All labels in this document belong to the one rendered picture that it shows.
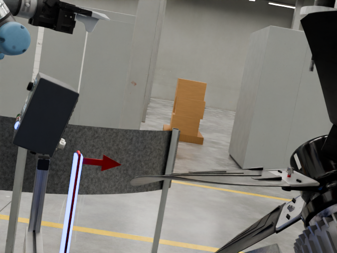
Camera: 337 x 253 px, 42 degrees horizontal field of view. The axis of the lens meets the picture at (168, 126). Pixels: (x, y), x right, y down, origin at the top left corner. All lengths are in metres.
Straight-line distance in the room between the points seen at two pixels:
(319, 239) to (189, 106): 8.18
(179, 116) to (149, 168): 6.06
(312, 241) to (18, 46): 0.75
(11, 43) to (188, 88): 7.80
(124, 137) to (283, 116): 4.59
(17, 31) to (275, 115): 6.06
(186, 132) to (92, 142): 6.41
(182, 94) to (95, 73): 2.54
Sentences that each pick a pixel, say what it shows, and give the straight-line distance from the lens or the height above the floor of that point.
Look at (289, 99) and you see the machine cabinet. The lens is 6.96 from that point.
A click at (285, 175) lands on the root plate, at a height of 1.19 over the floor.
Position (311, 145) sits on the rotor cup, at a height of 1.24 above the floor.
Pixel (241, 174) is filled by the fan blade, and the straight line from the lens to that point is 0.71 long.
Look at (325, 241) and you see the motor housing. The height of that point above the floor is 1.12.
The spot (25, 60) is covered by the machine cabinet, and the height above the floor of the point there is 1.12.
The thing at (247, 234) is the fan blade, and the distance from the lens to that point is 0.91.
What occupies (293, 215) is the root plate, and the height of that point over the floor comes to 1.11.
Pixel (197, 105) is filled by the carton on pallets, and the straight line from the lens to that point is 8.82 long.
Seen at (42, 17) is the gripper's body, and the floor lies 1.41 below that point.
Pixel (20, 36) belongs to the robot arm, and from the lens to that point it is 1.08.
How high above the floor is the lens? 1.32
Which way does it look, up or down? 7 degrees down
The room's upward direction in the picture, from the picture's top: 10 degrees clockwise
